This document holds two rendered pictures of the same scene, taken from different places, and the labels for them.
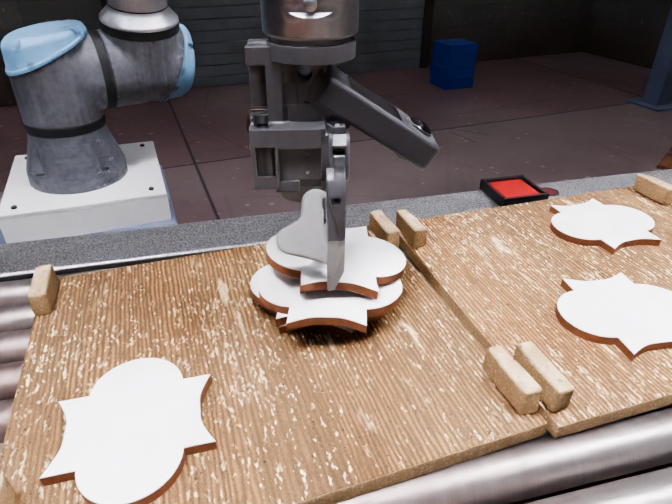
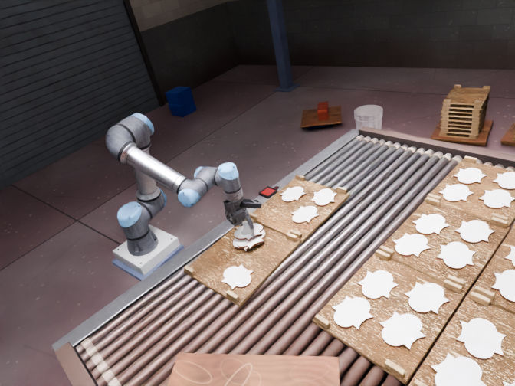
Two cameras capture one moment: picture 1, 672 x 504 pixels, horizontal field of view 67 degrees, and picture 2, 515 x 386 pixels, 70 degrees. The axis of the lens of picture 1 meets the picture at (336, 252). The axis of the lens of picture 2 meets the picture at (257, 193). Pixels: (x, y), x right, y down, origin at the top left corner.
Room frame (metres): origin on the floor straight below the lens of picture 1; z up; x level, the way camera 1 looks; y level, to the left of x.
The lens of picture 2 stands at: (-0.81, 0.45, 2.05)
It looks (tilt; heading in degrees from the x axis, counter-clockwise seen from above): 33 degrees down; 337
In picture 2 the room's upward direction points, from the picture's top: 13 degrees counter-clockwise
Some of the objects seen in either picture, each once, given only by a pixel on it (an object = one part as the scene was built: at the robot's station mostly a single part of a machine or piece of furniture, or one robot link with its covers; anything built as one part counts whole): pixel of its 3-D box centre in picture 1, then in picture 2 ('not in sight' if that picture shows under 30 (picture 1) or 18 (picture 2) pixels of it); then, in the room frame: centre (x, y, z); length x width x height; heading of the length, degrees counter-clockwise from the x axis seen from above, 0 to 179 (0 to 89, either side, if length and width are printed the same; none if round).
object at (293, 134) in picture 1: (303, 114); (236, 209); (0.43, 0.03, 1.14); 0.09 x 0.08 x 0.12; 93
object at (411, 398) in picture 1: (253, 345); (242, 256); (0.37, 0.08, 0.93); 0.41 x 0.35 x 0.02; 109
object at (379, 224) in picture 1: (383, 229); not in sight; (0.56, -0.06, 0.95); 0.06 x 0.02 x 0.03; 19
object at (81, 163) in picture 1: (72, 146); (140, 238); (0.80, 0.43, 0.97); 0.15 x 0.15 x 0.10
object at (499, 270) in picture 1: (607, 272); (298, 206); (0.50, -0.32, 0.93); 0.41 x 0.35 x 0.02; 107
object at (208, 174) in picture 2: not in sight; (207, 178); (0.50, 0.09, 1.30); 0.11 x 0.11 x 0.08; 34
